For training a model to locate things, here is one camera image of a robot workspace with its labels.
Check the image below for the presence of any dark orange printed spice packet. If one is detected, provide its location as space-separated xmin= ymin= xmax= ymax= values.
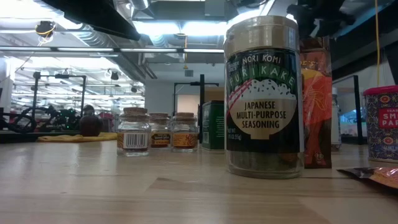
xmin=337 ymin=167 xmax=398 ymax=190

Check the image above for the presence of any white-lidded glass spice jar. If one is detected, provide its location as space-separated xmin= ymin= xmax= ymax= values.
xmin=331 ymin=86 xmax=342 ymax=152

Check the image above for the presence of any red smoked paprika tin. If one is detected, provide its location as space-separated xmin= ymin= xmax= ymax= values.
xmin=363 ymin=85 xmax=398 ymax=164

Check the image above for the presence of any orange taco seasoning packet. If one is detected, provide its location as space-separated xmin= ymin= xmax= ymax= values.
xmin=298 ymin=36 xmax=333 ymax=169

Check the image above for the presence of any black background rig frame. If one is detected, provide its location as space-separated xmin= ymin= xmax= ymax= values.
xmin=172 ymin=81 xmax=220 ymax=135
xmin=30 ymin=71 xmax=87 ymax=131

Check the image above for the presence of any dark red apple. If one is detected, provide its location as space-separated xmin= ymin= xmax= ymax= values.
xmin=79 ymin=114 xmax=104 ymax=137

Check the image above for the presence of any small cork-lidded glass jar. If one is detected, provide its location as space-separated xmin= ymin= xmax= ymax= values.
xmin=116 ymin=107 xmax=152 ymax=157
xmin=149 ymin=112 xmax=172 ymax=149
xmin=170 ymin=111 xmax=199 ymax=153

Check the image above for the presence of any black ceiling device yellow cable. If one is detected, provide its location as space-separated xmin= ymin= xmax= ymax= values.
xmin=35 ymin=20 xmax=57 ymax=44

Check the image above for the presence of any dark green spice tin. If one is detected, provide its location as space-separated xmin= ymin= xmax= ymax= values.
xmin=201 ymin=100 xmax=225 ymax=152

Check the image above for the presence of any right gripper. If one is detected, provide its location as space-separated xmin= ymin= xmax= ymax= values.
xmin=285 ymin=0 xmax=356 ymax=40

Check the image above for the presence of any black aluminium table frame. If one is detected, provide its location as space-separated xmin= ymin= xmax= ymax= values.
xmin=0 ymin=29 xmax=398 ymax=146

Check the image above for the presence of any long LED light bar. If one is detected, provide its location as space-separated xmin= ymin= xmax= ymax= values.
xmin=0 ymin=46 xmax=224 ymax=54

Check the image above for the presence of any background robot station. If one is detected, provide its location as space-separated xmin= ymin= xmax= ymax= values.
xmin=0 ymin=105 xmax=80 ymax=133

